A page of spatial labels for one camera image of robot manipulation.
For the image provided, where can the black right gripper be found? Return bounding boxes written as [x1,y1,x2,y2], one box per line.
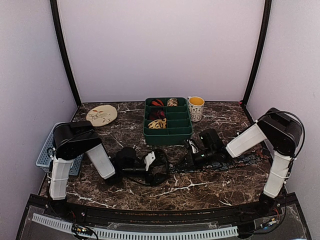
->
[176,147,215,171]

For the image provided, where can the dark floral necktie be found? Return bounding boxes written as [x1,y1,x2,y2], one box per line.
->
[169,148,271,174]

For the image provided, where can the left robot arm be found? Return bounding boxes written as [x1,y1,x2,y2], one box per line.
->
[48,121,170,218]

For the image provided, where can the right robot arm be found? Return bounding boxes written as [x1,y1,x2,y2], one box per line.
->
[176,107,306,217]

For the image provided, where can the green compartment organizer tray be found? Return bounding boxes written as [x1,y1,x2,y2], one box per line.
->
[143,97,193,146]

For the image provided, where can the yellow patterned rolled tie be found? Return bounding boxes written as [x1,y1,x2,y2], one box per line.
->
[148,118,167,129]

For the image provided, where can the round bird-pattern plate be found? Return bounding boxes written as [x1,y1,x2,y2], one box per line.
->
[86,104,118,127]

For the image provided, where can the white mug yellow inside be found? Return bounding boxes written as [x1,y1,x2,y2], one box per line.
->
[187,96,205,122]

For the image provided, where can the maroon navy striped rolled tie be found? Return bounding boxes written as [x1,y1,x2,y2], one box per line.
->
[148,110,166,121]

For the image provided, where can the floral cream rolled tie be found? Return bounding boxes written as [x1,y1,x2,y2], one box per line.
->
[167,98,179,107]

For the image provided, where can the red navy striped rolled tie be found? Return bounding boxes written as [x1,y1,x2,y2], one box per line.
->
[150,98,164,107]

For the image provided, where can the light blue plastic basket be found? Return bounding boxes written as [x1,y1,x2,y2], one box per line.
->
[35,122,85,176]

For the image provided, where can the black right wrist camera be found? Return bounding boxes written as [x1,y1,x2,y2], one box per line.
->
[199,128,224,152]

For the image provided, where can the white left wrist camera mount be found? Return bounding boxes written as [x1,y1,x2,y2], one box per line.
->
[144,151,156,171]

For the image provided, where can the white slotted cable duct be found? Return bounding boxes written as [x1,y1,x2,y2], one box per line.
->
[31,213,238,240]

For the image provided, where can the black front rail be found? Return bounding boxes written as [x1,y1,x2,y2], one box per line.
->
[24,193,304,227]

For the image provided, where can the right black frame post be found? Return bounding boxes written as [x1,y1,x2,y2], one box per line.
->
[241,0,272,108]

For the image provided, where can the black frame post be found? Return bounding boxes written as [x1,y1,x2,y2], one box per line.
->
[49,0,82,108]
[241,0,272,108]

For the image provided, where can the left black frame post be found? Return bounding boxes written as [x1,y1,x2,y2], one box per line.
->
[49,0,82,108]

